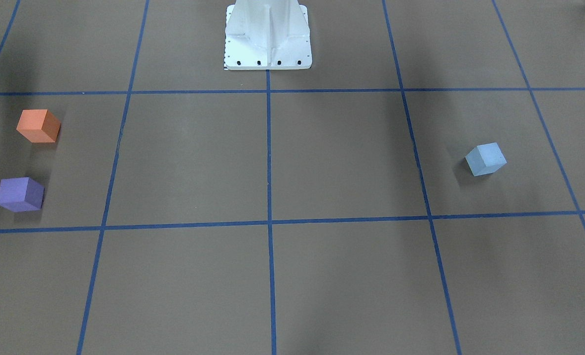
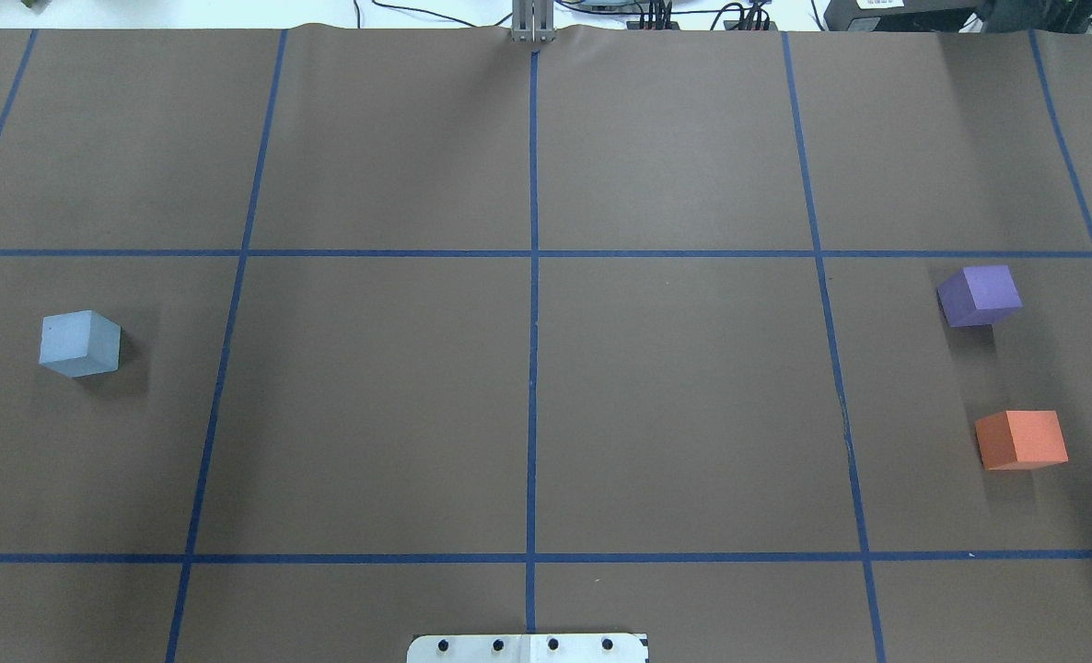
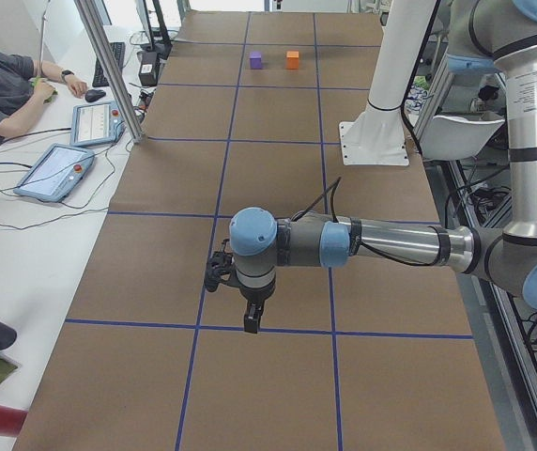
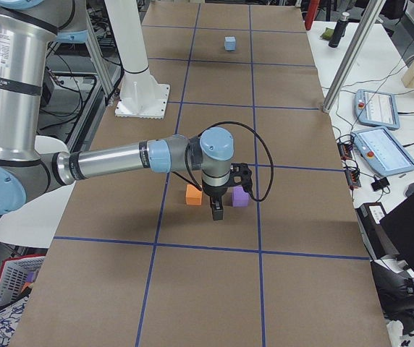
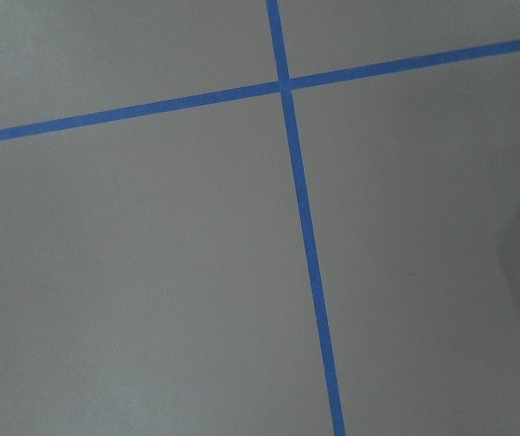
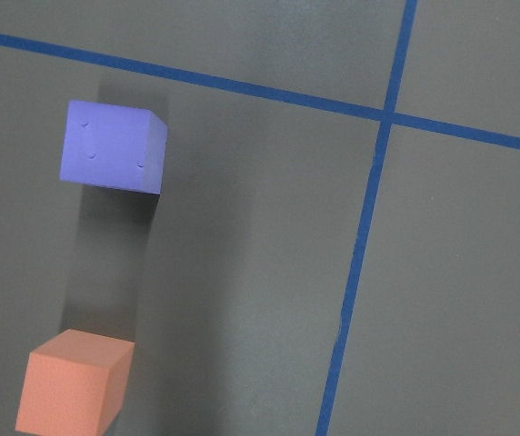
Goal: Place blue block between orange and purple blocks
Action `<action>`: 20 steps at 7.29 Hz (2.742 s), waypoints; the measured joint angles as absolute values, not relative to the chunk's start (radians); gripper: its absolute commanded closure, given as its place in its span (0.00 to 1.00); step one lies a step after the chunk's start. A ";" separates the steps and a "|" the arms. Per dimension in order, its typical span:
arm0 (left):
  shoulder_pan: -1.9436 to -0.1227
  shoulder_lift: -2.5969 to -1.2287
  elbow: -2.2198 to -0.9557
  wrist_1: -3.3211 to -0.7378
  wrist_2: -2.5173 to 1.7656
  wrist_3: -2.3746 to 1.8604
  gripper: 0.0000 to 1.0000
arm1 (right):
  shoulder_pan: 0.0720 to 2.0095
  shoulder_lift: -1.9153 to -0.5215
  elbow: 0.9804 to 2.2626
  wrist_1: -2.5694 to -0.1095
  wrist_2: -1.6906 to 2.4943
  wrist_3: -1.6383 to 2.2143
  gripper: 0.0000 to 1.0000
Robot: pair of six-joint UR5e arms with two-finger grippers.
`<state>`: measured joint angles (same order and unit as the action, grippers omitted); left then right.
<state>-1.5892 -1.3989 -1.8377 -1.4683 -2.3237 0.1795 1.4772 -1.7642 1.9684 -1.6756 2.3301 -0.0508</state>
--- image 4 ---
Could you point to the light blue foam block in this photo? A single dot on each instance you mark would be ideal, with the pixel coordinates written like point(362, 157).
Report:
point(230, 43)

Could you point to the orange foam block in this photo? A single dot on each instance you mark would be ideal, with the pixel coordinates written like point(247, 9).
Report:
point(193, 196)

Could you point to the purple foam block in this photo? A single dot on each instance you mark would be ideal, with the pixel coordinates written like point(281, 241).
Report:
point(240, 198)

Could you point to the brown paper table cover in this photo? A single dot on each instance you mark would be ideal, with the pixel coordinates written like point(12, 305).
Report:
point(132, 265)

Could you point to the orange black electronics board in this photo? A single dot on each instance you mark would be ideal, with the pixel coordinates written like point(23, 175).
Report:
point(350, 166)

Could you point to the near blue teach pendant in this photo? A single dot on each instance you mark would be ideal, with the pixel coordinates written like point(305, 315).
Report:
point(382, 151)

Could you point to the blue teach pendant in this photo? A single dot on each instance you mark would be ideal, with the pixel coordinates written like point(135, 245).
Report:
point(382, 151)
point(376, 109)

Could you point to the far blue teach pendant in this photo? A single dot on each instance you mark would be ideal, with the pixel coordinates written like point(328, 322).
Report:
point(376, 109)

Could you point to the black water bottle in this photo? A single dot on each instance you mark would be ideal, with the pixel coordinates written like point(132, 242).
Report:
point(339, 30)

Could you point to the white perforated basket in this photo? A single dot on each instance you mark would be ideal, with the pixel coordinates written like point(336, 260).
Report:
point(14, 274)

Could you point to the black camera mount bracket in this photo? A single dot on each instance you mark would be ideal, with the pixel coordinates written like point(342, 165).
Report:
point(240, 175)

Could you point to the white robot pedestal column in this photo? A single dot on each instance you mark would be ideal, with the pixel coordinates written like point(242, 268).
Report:
point(140, 95)

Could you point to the aluminium frame post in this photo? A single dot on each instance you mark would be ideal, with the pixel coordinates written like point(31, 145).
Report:
point(364, 27)

